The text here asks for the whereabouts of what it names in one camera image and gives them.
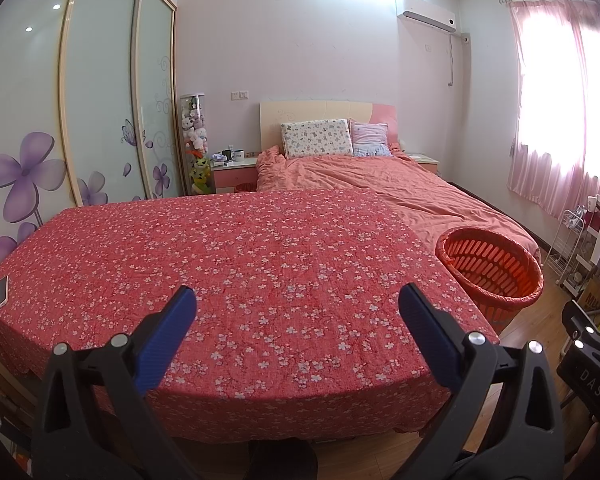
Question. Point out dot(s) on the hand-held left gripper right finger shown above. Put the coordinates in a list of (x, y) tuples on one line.
[(430, 340)]

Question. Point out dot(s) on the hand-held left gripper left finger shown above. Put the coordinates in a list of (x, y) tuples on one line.
[(165, 345)]

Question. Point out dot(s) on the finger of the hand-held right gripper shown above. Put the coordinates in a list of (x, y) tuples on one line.
[(595, 332)]

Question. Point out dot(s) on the orange plastic basket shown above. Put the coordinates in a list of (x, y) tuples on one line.
[(490, 260)]

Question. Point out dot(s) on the brown paper bag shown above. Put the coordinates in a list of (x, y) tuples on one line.
[(595, 295)]

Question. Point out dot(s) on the red floral tablecloth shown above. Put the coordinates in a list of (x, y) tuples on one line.
[(280, 270)]

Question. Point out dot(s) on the bed with coral duvet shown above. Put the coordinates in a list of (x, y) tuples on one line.
[(380, 180)]

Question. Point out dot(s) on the pink curtain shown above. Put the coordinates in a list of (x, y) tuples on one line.
[(545, 170)]

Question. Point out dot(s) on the pink nightstand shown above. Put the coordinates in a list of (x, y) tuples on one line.
[(232, 177), (425, 160)]

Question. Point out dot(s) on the white mug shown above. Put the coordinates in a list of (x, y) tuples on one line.
[(239, 155)]

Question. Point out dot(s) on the pink striped pillow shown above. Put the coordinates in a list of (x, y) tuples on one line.
[(370, 135)]

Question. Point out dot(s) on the plush toy display tube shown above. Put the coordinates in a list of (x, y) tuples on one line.
[(195, 130)]

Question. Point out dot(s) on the floral pillow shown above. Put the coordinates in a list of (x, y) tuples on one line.
[(315, 137)]

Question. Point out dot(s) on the beige pink headboard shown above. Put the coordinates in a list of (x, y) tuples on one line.
[(305, 110)]

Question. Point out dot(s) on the wardrobe with flower doors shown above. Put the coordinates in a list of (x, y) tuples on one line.
[(105, 85)]

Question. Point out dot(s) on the white air conditioner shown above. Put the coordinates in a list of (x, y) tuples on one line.
[(425, 10)]

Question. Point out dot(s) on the white wall socket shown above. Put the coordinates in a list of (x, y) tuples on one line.
[(240, 94)]

